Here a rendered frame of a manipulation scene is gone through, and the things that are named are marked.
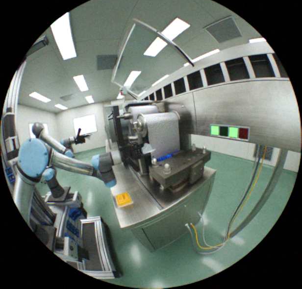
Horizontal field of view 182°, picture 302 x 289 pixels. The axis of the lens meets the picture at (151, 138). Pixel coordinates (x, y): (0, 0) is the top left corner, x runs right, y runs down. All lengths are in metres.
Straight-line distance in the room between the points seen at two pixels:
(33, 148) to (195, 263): 1.43
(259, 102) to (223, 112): 0.22
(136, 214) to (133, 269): 0.97
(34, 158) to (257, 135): 0.85
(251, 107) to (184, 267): 1.39
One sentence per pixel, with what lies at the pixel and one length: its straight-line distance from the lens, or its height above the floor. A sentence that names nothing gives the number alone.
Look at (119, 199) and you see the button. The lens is 0.52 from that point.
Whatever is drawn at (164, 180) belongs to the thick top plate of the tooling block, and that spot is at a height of 1.02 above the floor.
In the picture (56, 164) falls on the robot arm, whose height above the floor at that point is 1.17.
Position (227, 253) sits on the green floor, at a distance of 1.43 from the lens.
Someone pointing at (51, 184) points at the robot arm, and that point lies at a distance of 0.96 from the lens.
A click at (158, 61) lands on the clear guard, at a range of 0.87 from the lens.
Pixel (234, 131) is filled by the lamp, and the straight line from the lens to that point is 0.56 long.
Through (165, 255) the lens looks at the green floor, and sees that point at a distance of 1.29.
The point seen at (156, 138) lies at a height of 1.16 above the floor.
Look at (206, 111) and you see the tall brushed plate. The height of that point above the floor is 1.30.
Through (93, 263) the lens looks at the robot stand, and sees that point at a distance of 1.27.
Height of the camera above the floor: 1.28
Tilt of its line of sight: 12 degrees down
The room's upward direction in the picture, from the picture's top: 8 degrees counter-clockwise
